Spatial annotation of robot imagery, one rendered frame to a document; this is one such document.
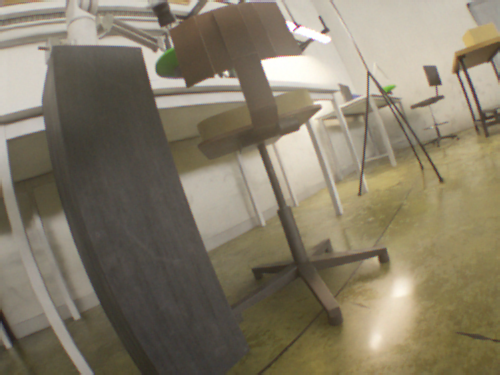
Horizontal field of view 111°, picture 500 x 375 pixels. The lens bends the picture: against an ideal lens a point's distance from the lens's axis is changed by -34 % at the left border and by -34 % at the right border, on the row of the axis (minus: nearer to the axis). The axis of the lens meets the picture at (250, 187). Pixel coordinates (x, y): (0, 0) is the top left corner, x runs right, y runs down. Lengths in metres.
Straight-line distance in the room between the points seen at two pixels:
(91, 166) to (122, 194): 0.08
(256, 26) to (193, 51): 0.18
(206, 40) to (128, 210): 0.46
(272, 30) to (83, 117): 0.52
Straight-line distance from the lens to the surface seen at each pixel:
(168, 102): 1.10
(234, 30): 0.70
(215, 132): 0.69
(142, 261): 0.53
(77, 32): 0.81
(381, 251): 0.92
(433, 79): 3.88
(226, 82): 1.25
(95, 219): 0.50
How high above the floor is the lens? 0.43
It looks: 2 degrees down
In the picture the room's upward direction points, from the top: 20 degrees counter-clockwise
